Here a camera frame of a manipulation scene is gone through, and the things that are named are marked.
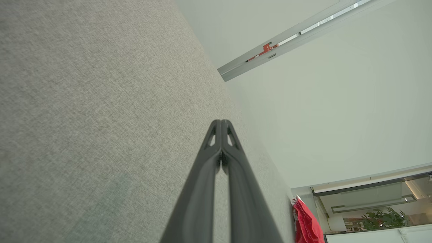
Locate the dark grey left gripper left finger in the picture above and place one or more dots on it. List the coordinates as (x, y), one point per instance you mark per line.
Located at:
(192, 216)

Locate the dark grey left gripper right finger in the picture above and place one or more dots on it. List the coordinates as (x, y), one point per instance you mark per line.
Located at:
(251, 219)

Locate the red garment with striped ribbing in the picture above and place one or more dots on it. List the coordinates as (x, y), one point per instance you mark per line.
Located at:
(307, 222)

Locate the white cabinet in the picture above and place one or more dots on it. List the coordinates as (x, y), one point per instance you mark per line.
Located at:
(371, 237)

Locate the green potted plant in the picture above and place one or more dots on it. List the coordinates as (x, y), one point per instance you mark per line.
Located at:
(384, 219)

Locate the small red sticker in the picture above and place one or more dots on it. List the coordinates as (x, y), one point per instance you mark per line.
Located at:
(267, 48)

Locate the grey partition post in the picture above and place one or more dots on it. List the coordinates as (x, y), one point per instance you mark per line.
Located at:
(287, 32)
(303, 38)

